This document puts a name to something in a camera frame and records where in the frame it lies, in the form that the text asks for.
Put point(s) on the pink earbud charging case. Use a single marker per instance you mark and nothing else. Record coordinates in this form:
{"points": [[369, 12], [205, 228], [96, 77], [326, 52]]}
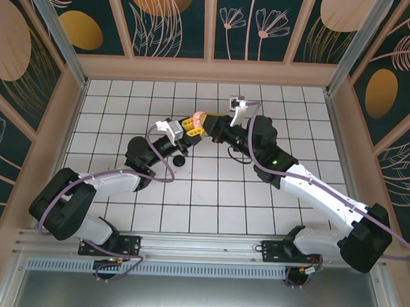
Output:
{"points": [[199, 117]]}

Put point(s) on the black earbud charging case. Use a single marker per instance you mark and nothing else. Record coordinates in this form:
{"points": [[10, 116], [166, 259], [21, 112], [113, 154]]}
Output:
{"points": [[179, 160]]}

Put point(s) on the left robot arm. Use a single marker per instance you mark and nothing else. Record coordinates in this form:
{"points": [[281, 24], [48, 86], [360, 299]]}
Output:
{"points": [[117, 188]]}

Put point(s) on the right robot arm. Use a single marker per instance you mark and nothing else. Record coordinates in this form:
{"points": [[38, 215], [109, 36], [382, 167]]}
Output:
{"points": [[312, 200]]}

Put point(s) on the small green circuit board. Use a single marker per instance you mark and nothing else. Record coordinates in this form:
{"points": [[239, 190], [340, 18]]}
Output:
{"points": [[310, 270]]}

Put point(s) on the grey metal sheet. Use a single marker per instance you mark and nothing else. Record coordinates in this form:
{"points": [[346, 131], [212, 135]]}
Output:
{"points": [[197, 297]]}

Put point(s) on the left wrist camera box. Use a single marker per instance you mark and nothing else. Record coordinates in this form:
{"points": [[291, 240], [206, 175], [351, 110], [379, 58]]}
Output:
{"points": [[170, 131]]}

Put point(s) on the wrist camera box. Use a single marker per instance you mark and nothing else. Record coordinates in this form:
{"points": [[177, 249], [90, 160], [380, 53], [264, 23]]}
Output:
{"points": [[238, 105], [170, 131]]}

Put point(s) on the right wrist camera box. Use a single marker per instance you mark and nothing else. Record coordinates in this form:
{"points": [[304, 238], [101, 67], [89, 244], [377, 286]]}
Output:
{"points": [[238, 105]]}

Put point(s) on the aluminium side rail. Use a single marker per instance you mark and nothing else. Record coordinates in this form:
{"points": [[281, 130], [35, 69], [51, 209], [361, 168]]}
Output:
{"points": [[72, 119], [337, 133]]}

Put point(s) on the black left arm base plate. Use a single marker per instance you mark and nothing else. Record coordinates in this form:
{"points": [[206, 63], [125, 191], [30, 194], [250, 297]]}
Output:
{"points": [[131, 242]]}

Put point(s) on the aluminium mounting rail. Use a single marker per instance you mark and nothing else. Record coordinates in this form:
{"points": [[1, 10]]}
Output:
{"points": [[200, 249]]}

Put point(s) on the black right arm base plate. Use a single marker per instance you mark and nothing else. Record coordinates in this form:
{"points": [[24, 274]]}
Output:
{"points": [[272, 253]]}

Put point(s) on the aluminium frame post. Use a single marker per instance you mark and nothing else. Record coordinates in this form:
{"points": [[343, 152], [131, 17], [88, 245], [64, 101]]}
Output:
{"points": [[351, 47], [56, 32]]}

